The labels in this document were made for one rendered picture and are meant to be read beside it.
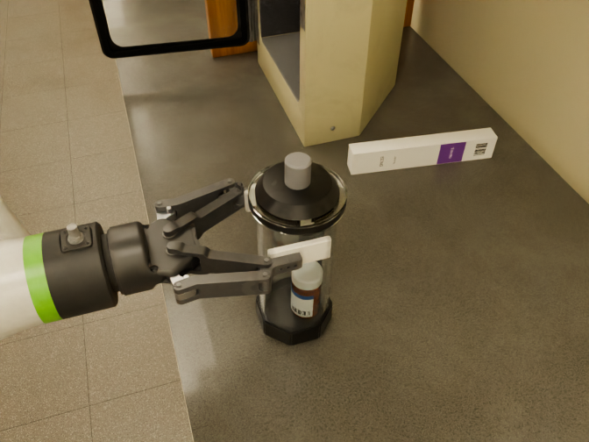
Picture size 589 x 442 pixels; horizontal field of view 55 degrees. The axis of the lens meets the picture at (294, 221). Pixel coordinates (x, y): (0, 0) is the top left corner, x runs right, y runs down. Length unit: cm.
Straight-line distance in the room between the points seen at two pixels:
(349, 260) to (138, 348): 119
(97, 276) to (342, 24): 57
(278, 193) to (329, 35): 42
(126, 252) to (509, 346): 50
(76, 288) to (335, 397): 34
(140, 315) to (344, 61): 129
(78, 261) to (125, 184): 191
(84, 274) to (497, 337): 53
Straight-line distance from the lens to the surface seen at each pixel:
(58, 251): 60
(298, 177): 58
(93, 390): 190
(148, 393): 184
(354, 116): 105
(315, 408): 72
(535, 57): 115
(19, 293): 60
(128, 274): 59
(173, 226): 62
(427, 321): 81
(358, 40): 97
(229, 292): 59
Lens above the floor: 159
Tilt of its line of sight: 45 degrees down
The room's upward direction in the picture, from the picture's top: straight up
